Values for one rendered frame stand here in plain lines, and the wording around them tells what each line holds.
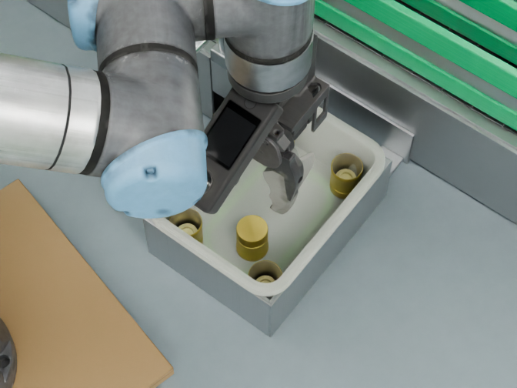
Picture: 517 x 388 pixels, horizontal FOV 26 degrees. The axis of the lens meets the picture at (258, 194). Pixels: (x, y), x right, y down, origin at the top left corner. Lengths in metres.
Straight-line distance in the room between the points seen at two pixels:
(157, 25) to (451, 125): 0.48
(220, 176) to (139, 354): 0.28
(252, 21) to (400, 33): 0.35
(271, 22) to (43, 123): 0.21
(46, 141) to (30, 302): 0.48
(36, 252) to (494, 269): 0.50
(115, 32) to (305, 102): 0.25
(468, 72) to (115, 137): 0.50
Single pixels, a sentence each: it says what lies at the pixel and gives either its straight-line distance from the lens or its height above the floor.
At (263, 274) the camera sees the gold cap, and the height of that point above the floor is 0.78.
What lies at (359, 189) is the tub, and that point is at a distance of 1.19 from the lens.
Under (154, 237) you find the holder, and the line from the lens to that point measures 1.21.
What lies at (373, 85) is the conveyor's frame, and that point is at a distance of 1.25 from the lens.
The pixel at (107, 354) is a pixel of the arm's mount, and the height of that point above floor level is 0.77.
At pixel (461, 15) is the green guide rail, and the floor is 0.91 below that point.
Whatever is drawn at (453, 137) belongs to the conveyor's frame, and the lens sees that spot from 1.23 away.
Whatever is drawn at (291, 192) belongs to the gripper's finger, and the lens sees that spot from 1.06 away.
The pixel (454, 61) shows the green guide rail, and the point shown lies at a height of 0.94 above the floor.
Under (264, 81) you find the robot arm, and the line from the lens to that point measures 0.93.
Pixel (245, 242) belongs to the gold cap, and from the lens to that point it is 1.19.
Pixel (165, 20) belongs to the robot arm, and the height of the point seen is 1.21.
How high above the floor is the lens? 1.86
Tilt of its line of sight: 59 degrees down
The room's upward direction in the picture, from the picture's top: straight up
